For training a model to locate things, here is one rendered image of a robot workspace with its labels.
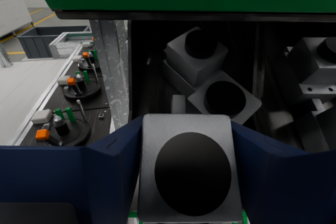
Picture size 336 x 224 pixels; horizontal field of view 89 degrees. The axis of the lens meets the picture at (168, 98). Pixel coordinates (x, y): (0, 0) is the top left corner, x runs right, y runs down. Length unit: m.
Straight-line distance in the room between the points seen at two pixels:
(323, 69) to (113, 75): 0.22
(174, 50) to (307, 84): 0.16
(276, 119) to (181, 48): 0.15
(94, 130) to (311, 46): 0.54
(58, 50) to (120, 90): 1.30
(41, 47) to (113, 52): 2.13
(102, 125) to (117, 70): 0.41
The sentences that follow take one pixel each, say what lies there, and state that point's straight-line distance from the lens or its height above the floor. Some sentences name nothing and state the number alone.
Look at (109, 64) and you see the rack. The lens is 0.19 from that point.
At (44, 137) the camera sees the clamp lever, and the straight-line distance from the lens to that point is 0.48.
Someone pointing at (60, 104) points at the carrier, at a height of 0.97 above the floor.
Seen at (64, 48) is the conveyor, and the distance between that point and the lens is 1.47.
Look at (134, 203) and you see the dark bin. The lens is 0.18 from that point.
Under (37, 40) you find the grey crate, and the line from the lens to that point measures 2.28.
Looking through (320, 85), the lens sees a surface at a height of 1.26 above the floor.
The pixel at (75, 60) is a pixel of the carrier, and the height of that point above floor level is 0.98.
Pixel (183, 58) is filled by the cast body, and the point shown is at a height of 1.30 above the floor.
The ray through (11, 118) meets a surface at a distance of 0.98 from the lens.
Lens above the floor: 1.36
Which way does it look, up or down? 36 degrees down
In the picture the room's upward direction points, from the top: 1 degrees clockwise
